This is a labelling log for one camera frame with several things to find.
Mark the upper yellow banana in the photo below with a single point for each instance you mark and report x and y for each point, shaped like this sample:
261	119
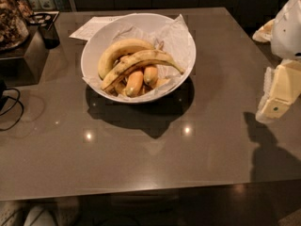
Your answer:
118	49

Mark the glass jar with snacks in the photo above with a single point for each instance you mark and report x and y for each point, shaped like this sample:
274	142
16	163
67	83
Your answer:
13	28

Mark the white paper sheet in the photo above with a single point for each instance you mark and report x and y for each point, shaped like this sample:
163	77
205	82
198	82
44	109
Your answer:
90	28

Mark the spotted yellow banana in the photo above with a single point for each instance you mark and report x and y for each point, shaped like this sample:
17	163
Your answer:
138	60

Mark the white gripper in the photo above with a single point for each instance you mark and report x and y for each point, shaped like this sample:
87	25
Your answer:
288	32

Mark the orange small banana left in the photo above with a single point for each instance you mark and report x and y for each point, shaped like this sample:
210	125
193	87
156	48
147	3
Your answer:
134	83

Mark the black cup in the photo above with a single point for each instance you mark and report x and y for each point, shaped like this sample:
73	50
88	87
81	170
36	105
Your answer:
50	37

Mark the dark wooden box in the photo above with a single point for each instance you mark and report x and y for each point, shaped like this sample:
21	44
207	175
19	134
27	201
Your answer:
24	65

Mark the orange small banana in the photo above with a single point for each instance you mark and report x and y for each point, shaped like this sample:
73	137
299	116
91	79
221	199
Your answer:
134	83
150	75

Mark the white bowl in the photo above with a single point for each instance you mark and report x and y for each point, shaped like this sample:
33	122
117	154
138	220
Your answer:
153	28

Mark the white paper bowl liner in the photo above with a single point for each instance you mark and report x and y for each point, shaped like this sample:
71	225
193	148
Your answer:
139	58

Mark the orange small banana right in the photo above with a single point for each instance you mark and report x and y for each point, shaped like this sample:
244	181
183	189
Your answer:
150	75

